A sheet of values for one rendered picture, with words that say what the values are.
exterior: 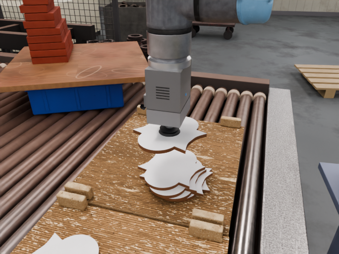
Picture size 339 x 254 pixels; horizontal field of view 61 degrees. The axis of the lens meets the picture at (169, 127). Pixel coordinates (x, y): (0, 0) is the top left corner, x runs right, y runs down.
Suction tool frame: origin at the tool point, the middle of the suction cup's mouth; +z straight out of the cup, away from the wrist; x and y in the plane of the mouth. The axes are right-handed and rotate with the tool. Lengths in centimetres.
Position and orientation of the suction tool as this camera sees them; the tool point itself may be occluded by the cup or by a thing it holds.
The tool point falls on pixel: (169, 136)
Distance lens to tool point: 58.1
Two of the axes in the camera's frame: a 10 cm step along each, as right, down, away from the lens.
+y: -2.8, 4.7, -8.4
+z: 0.0, 8.7, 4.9
